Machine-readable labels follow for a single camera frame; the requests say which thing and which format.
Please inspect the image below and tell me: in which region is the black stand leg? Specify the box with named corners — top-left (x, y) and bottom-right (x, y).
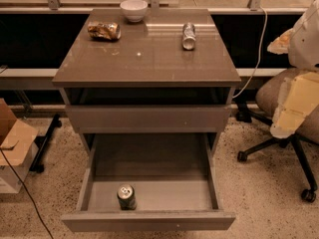
top-left (29, 114), bottom-right (62, 173)

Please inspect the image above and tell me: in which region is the green soda can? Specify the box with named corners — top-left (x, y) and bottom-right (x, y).
top-left (117, 184), bottom-right (137, 210)

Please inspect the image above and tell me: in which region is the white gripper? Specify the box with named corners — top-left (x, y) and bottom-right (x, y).
top-left (267, 0), bottom-right (319, 138)

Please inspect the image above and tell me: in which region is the white ceramic bowl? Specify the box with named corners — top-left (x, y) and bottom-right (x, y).
top-left (120, 0), bottom-right (148, 23)

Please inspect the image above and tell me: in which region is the grey drawer cabinet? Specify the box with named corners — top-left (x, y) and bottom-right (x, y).
top-left (53, 9), bottom-right (240, 149)

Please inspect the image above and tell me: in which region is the silver can lying down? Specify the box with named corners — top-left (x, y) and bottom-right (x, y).
top-left (182, 23), bottom-right (196, 51)

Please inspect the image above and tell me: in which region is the brown office chair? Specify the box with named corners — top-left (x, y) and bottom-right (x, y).
top-left (235, 68), bottom-right (319, 203)

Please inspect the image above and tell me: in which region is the black floor cable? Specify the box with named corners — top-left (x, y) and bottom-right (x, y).
top-left (0, 148), bottom-right (55, 239)

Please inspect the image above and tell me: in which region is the crushed brown can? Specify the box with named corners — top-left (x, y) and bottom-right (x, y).
top-left (88, 21), bottom-right (121, 41)

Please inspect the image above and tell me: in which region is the closed grey top drawer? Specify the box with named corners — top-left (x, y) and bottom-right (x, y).
top-left (66, 106), bottom-right (230, 133)

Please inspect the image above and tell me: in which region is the cardboard box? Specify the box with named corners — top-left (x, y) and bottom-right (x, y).
top-left (0, 99), bottom-right (38, 193)

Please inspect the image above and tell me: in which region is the open grey middle drawer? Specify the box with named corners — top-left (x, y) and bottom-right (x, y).
top-left (62, 133), bottom-right (235, 232)

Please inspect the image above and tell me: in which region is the white hanging cable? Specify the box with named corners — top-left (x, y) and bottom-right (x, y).
top-left (231, 7), bottom-right (269, 100)

